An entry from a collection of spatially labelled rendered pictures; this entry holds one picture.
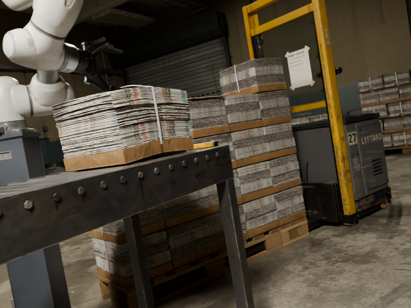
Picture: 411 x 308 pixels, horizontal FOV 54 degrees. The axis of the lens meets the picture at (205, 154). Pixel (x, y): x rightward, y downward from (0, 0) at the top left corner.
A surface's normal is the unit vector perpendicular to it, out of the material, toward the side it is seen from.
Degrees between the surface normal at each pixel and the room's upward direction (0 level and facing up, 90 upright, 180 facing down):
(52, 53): 133
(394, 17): 90
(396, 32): 90
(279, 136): 90
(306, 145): 90
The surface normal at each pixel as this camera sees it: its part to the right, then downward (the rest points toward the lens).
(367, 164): 0.60, -0.06
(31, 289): -0.01, 0.06
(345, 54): -0.54, 0.14
